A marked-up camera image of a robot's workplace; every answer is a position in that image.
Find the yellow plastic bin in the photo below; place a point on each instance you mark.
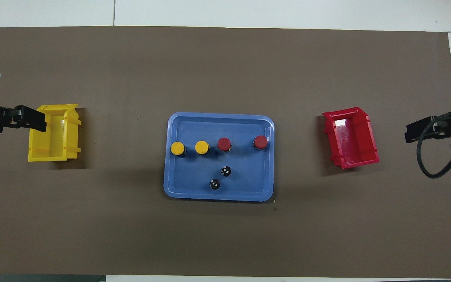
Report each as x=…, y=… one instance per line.
x=73, y=137

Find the black knob with white dots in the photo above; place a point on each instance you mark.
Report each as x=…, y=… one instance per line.
x=215, y=184
x=226, y=171

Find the red push button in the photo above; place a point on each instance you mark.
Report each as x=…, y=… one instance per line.
x=224, y=143
x=260, y=141

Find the blue plastic tray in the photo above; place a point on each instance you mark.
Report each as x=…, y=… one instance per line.
x=194, y=176

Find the dark grey edge strip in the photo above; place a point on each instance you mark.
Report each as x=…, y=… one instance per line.
x=33, y=279

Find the yellow push button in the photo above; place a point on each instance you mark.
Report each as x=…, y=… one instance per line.
x=202, y=147
x=177, y=148

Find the brown table mat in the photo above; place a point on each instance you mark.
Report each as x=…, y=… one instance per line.
x=225, y=58

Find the red plastic bin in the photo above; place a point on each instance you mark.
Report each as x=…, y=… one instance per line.
x=368, y=137

